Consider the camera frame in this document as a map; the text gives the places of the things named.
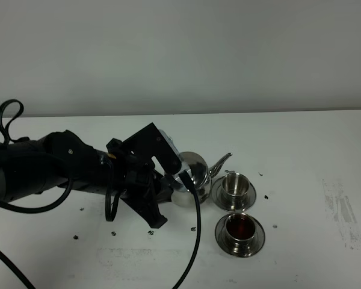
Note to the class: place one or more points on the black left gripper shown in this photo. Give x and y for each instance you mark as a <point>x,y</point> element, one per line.
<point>133,178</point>

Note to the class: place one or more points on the stainless steel teapot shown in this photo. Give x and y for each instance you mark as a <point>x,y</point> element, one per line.
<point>200,174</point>

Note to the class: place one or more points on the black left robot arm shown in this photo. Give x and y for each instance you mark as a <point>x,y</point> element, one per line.
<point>36,176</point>

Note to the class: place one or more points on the far stainless steel saucer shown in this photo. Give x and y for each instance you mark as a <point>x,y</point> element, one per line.
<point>232,205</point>

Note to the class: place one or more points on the stainless steel saucer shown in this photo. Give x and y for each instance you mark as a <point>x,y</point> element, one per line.
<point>239,248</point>
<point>232,205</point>

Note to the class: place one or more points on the far stainless steel teacup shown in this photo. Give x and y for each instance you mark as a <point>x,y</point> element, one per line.
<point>235,186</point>

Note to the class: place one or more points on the stainless steel teacup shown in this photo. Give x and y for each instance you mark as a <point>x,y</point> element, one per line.
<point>235,186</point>
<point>240,226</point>

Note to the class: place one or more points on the near stainless steel teacup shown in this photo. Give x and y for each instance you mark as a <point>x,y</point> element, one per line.
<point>240,226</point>

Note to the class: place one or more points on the near stainless steel saucer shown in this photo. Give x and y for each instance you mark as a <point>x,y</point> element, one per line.
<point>239,248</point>

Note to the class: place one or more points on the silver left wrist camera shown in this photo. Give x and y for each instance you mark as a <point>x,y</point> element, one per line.
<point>174,180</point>

